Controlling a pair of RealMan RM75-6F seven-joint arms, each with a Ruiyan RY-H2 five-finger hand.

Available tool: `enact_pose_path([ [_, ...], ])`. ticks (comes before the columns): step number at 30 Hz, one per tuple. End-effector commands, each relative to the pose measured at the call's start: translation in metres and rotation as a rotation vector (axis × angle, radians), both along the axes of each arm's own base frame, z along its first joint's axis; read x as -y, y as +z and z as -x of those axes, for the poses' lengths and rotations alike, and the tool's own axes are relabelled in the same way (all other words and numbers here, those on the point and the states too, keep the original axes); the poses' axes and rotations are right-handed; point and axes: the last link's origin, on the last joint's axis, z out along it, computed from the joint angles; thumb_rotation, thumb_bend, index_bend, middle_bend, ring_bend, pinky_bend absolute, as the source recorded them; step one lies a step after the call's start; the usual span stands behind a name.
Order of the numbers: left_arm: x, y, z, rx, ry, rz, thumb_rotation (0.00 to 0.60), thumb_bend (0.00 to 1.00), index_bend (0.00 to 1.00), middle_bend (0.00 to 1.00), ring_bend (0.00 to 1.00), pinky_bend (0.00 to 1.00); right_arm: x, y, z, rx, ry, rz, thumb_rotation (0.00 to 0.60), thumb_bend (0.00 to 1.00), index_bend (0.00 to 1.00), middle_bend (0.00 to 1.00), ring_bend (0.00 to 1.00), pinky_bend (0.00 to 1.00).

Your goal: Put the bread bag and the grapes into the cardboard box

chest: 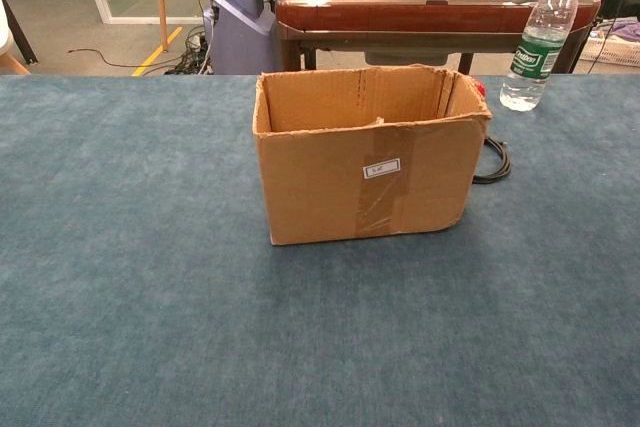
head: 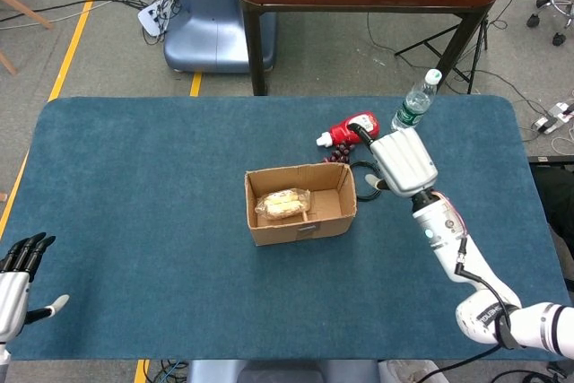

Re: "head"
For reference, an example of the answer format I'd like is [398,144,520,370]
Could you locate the chrome stool with casters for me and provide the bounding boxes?
[526,0,574,48]

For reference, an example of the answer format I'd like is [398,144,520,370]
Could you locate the brown cardboard box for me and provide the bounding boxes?
[244,161,359,248]

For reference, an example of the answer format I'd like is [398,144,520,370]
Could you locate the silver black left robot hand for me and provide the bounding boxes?
[0,232,71,344]

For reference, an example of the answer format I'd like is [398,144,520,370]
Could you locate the short wooden leg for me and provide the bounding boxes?
[0,51,19,77]

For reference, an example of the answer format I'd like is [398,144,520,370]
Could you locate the wooden easel leg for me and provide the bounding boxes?
[0,0,55,30]

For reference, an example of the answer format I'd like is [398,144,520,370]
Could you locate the white power strip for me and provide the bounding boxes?
[533,102,574,135]

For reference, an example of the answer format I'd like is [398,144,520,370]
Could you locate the black tripod stand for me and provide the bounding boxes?
[394,0,526,95]

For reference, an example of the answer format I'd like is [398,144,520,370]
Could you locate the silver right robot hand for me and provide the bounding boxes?
[348,121,439,199]

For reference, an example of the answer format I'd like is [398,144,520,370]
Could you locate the blue table cloth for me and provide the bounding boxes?
[0,95,573,361]

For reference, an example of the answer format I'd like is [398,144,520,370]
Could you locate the bagged bread snack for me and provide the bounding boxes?
[254,188,312,222]

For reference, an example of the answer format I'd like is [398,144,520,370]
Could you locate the black cable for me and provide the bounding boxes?
[349,160,385,202]

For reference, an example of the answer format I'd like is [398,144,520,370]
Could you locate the red ketchup squeeze bottle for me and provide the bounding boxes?
[315,109,381,149]

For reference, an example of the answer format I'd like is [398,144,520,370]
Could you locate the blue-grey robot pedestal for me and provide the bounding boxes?
[163,0,277,74]

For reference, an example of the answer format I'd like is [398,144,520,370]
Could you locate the blue-grey robot torso base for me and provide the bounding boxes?
[186,358,382,383]

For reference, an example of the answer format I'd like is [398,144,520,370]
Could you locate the dark red grapes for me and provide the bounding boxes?
[321,143,358,164]

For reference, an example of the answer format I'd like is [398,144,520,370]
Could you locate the clear water bottle green label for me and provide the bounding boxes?
[390,68,444,133]

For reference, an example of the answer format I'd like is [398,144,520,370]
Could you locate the white socket strip with plugs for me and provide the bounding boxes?
[137,0,170,38]

